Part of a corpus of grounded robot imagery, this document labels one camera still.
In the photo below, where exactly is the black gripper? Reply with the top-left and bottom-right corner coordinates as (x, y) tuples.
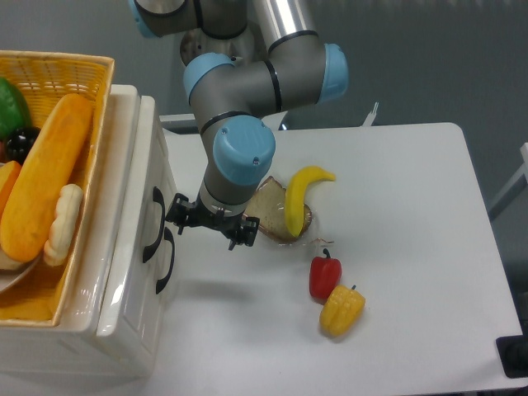
(165, 193), (260, 251)

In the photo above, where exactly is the white top drawer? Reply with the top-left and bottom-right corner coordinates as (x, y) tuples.
(97, 97), (176, 349)

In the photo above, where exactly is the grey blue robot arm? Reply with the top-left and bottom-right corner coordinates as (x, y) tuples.
(130, 1), (349, 246)

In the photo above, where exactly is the white drawer cabinet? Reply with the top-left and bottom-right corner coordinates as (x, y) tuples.
(1, 85), (160, 376)

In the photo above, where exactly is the brown bread slice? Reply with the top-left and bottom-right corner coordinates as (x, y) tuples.
(243, 176), (312, 244)

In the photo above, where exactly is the yellow banana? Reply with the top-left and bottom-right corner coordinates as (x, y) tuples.
(284, 165), (336, 237)

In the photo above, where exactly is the red bell pepper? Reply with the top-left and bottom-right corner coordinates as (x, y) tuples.
(309, 248), (342, 300)

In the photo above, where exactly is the cream croissant pastry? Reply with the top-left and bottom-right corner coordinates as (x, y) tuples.
(44, 184), (83, 266)

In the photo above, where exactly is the yellow bell pepper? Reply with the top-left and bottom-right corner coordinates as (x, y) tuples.
(319, 285), (365, 337)

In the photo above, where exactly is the orange baguette bread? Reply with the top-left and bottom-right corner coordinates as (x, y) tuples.
(1, 93), (93, 263)

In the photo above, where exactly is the yellow wicker basket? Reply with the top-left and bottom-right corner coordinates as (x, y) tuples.
(1, 50), (115, 328)

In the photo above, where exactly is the white plate in basket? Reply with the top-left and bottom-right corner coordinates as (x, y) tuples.
(1, 251), (42, 292)

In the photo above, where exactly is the orange toy food piece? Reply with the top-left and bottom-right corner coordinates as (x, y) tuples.
(0, 161), (21, 216)

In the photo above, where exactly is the black toy fruit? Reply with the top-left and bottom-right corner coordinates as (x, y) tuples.
(4, 126), (40, 165)

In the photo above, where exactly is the green toy vegetable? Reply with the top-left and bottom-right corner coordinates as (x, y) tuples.
(0, 77), (32, 140)

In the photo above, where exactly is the black device at table edge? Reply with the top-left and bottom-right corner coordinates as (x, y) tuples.
(496, 335), (528, 379)

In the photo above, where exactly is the black lower drawer handle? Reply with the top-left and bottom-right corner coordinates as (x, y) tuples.
(155, 227), (175, 295)

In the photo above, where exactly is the white frame at right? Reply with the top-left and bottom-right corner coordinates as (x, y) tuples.
(488, 143), (527, 222)

